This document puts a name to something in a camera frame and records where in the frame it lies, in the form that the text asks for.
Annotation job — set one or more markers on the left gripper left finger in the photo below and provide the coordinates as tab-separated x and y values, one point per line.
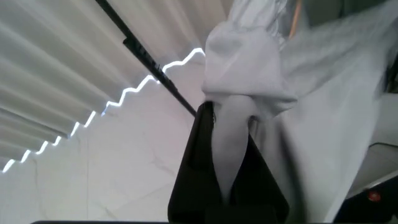
192	174

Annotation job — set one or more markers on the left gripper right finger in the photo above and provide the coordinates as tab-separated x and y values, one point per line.
258	193

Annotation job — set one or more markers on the pale grey garment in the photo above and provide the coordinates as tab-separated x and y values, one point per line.
326	109

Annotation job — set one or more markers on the pink clothes hanger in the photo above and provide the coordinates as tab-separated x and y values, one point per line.
295	18

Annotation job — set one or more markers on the black clothes rack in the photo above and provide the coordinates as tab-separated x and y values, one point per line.
146	56

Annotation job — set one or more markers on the white curtain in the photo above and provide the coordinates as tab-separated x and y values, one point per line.
62	62

